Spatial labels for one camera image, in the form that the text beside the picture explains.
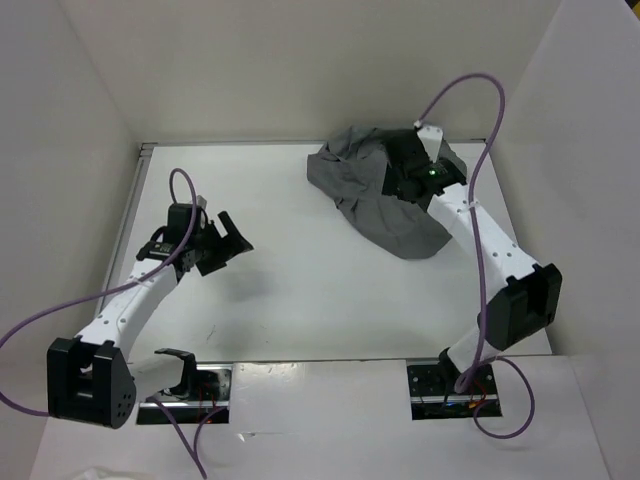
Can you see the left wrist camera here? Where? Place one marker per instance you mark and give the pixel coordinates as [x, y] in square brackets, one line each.
[178, 220]

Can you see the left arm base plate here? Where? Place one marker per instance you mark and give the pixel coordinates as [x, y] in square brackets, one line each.
[204, 398]

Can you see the grey pleated skirt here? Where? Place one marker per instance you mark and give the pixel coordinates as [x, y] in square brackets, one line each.
[350, 168]

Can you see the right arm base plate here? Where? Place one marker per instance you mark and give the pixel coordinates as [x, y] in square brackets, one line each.
[432, 396]

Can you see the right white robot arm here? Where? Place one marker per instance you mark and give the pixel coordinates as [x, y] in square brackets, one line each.
[519, 296]

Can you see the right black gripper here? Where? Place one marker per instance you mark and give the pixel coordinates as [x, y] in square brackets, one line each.
[389, 181]

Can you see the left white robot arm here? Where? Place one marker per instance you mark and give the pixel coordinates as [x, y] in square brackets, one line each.
[89, 377]

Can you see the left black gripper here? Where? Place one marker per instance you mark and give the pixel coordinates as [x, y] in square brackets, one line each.
[223, 252]

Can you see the white crumpled plastic bag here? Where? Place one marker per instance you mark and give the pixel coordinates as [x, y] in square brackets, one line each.
[103, 473]

